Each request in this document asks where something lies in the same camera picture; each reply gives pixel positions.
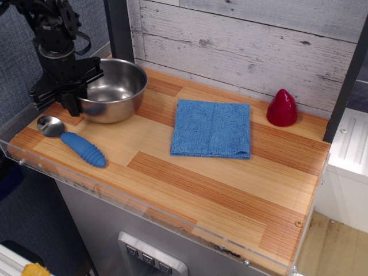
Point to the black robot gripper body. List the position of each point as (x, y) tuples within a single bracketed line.
[(62, 72)]

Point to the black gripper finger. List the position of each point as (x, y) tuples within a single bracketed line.
[(82, 90), (70, 102)]

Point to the stainless steel pot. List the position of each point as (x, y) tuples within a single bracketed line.
[(117, 95)]

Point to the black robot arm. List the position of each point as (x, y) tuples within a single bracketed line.
[(54, 23)]

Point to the blue folded cloth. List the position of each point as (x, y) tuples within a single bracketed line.
[(212, 129)]

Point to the stainless steel cabinet front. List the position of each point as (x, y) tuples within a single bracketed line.
[(99, 223)]

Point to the clear acrylic edge guard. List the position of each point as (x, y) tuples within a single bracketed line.
[(253, 212)]

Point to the silver dispenser control panel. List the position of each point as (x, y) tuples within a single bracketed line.
[(142, 258)]

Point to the yellow object bottom left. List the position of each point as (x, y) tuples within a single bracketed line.
[(35, 269)]

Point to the red cone-shaped toy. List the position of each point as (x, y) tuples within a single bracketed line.
[(282, 111)]

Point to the white cabinet at right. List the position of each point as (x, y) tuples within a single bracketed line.
[(342, 195)]

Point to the blue handled metal spoon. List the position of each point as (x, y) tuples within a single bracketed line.
[(52, 127)]

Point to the dark grey left post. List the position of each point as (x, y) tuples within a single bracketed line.
[(119, 29)]

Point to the dark grey post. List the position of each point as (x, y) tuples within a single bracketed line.
[(348, 85), (119, 29)]

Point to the dark grey right post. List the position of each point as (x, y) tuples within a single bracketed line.
[(348, 85)]

